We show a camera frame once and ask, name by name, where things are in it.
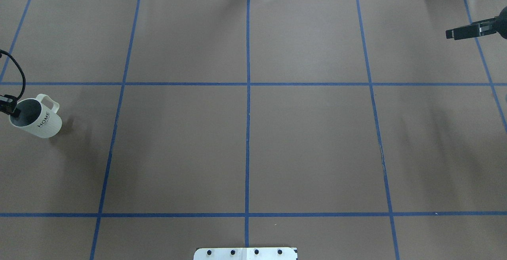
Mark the white camera stand pedestal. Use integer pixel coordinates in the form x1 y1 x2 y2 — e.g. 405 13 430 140
193 247 298 260

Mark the white ribbed mug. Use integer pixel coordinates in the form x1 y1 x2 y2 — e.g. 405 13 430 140
9 94 62 139

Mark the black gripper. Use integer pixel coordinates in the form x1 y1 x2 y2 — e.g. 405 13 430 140
446 8 507 40

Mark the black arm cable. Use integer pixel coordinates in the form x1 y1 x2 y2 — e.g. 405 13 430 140
0 49 27 102

